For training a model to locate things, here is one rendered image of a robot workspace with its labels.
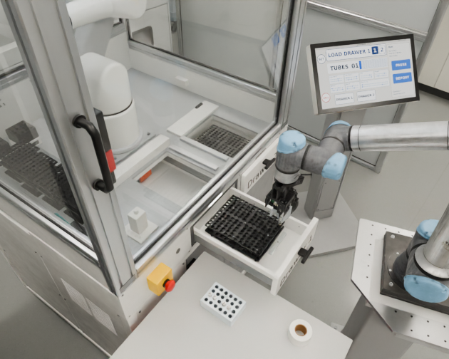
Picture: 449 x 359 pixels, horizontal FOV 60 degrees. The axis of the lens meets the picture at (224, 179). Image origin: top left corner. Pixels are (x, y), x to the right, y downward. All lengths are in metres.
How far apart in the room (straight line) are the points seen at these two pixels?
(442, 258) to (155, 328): 0.86
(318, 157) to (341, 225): 1.53
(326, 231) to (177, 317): 1.42
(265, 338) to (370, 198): 1.76
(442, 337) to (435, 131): 0.68
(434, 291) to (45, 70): 1.09
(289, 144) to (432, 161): 2.40
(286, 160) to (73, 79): 0.62
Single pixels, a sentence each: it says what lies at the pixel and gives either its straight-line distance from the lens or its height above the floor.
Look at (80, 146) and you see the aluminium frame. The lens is 0.79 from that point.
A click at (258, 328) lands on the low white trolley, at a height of 0.76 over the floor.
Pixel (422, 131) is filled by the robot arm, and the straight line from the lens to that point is 1.13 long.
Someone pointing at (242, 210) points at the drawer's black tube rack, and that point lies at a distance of 1.40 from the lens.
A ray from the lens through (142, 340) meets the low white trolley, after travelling 1.31.
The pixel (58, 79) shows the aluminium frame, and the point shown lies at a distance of 0.71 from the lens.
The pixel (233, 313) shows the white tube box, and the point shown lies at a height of 0.80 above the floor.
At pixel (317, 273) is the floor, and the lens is 2.37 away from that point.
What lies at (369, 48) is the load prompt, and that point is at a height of 1.16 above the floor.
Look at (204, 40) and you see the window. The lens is 1.01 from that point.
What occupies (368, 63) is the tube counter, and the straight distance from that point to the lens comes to 1.94.
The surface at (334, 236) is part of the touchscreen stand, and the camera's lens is 2.51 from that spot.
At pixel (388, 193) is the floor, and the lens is 2.96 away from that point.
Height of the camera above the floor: 1.95
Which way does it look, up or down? 44 degrees down
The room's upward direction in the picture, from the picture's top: 1 degrees clockwise
